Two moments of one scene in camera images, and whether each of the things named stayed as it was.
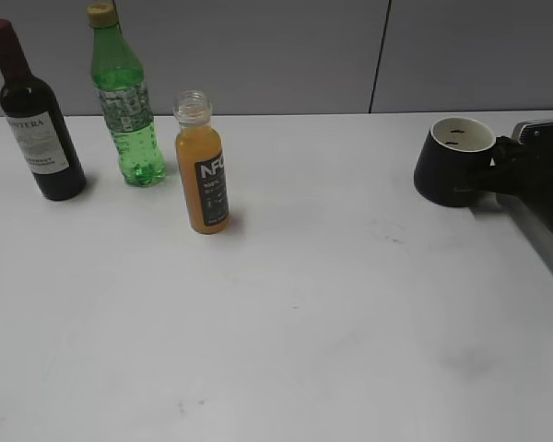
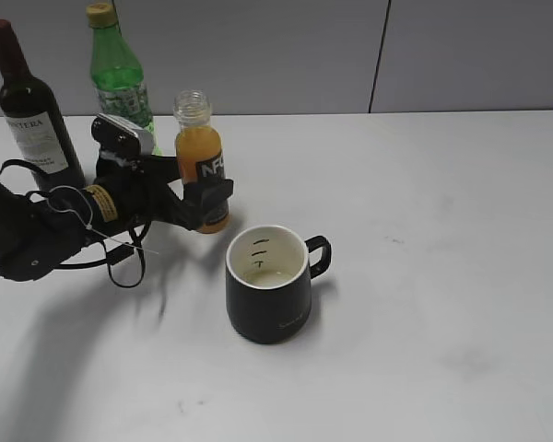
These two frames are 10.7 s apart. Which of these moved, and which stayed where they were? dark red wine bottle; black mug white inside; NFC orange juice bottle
Moved: black mug white inside
Stayed: dark red wine bottle; NFC orange juice bottle
